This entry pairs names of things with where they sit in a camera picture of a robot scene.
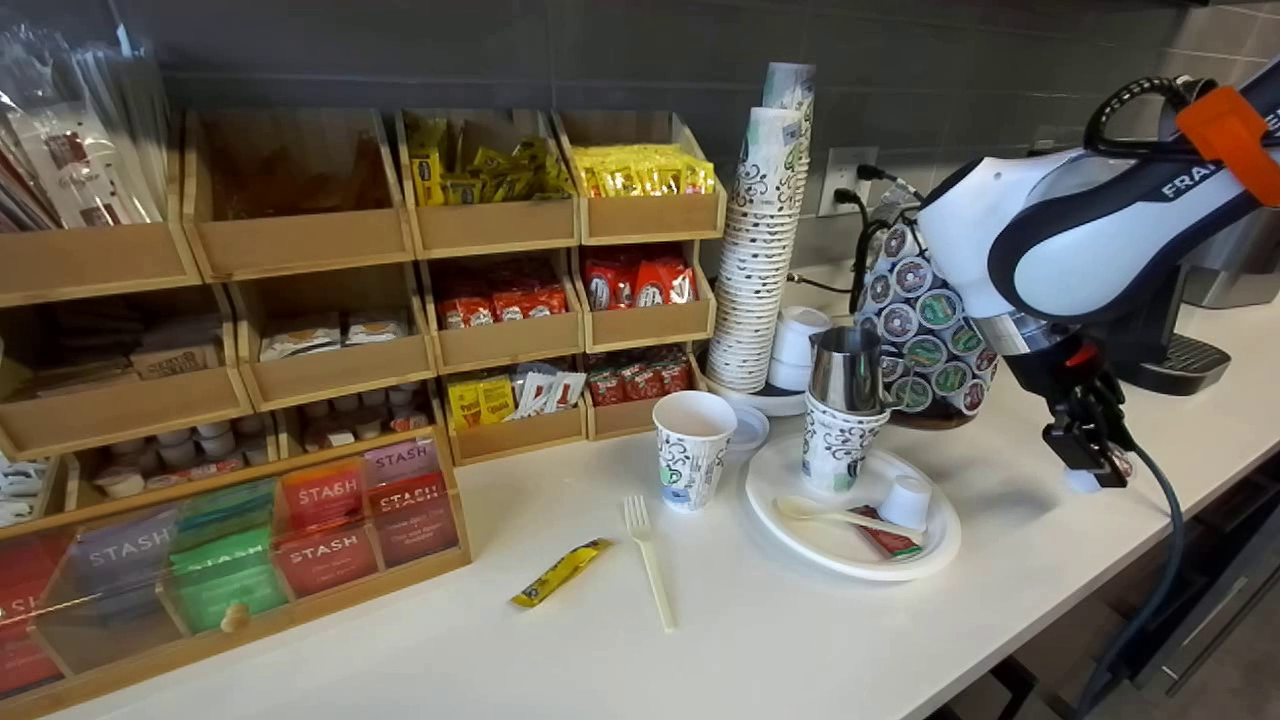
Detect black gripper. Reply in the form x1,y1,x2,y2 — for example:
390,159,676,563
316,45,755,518
1030,331,1135,492

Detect small white creamer cup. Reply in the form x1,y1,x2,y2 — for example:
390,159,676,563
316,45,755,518
876,474,936,533

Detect red ketchup packet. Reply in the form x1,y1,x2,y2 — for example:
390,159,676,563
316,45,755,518
851,515,924,560

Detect dark wood base cabinet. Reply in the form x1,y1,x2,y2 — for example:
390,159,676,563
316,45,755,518
931,453,1280,720

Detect patterned paper cup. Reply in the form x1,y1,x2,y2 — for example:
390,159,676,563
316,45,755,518
797,392,895,501
646,386,738,515

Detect white plastic spoon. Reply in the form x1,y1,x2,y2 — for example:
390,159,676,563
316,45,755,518
773,492,927,543

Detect white paper plate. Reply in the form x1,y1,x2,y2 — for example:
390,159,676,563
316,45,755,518
738,430,967,587

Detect stack of white cups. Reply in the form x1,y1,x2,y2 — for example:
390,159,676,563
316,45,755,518
769,302,840,395

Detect stack of patterned paper cups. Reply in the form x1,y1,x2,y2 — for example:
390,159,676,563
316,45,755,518
703,55,818,395

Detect red packets pile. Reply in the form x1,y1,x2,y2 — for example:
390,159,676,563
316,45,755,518
579,251,698,312
582,346,698,408
434,278,574,331

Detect yellow stick packet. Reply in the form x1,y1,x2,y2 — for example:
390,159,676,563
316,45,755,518
508,533,615,614

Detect yellow green packets pile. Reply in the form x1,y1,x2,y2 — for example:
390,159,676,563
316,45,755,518
402,114,574,211

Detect maroon Stash tea bags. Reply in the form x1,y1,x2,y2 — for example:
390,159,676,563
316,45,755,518
358,441,462,570

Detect dark creamer cups pile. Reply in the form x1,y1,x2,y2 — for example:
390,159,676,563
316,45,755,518
283,385,434,453

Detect white sugar packets pile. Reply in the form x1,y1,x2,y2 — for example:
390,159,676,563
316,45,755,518
257,312,410,364

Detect red Stash tea bags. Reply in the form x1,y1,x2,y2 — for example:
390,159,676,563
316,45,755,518
0,533,72,700
275,461,380,600

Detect wooden condiment organizer shelf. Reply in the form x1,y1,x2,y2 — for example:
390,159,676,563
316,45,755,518
0,101,731,535

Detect brown cardboard box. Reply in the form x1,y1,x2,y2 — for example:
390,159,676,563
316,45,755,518
0,430,476,720

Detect green Stash tea bags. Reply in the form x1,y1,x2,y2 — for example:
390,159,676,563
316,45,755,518
167,484,293,632

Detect white creamer cups pile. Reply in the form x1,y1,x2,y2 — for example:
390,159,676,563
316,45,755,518
76,416,275,503

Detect brown packets pile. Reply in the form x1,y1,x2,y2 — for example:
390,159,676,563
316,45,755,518
129,317,228,385

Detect grey Stash tea bags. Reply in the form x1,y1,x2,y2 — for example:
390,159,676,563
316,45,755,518
58,512,186,672

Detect clear bag of stirrers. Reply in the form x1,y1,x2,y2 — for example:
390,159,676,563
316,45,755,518
0,25,176,230

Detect dark green cable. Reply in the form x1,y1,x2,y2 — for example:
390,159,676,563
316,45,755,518
1064,395,1191,720

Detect wire pod stand wooden base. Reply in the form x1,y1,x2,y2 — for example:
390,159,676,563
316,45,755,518
851,216,1005,429

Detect orange strap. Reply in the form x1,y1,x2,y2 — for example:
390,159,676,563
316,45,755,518
1172,83,1280,211

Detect black power cord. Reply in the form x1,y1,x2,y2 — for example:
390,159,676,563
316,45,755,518
797,157,924,302

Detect white wall outlet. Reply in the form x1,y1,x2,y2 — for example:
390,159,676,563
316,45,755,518
814,138,892,223

